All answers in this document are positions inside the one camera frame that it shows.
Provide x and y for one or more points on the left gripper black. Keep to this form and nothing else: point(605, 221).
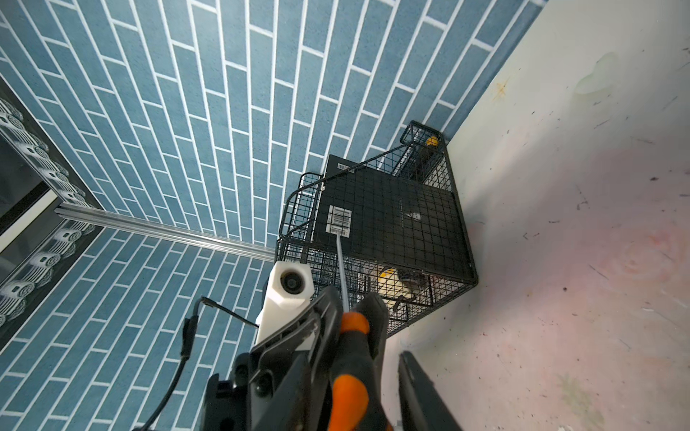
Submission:
point(282, 384)

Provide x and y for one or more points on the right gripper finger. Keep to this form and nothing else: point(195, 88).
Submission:
point(422, 407)

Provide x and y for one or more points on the orange black screwdriver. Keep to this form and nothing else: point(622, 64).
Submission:
point(349, 396)

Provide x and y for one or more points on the black box in basket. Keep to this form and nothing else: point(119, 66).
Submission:
point(376, 216)

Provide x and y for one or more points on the black wire mesh basket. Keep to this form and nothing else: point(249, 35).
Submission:
point(421, 156)

